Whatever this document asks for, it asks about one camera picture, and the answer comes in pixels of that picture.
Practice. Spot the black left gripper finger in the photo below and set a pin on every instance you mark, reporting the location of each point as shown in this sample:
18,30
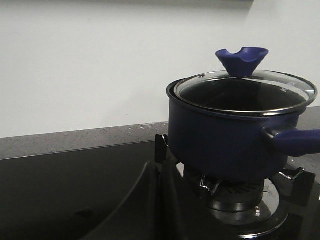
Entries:
150,212

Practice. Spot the dark blue saucepan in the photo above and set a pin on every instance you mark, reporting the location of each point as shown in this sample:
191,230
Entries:
235,148

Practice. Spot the glass lid with blue knob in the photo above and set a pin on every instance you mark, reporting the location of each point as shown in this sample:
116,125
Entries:
241,89

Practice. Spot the black pot support grate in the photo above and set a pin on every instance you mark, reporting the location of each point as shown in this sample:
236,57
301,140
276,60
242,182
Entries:
296,218

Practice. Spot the black round gas burner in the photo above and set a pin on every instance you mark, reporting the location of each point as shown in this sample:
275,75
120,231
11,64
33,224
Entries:
234,203

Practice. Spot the black glass gas stove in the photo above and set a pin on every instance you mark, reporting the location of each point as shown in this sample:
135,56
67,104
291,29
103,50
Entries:
64,196

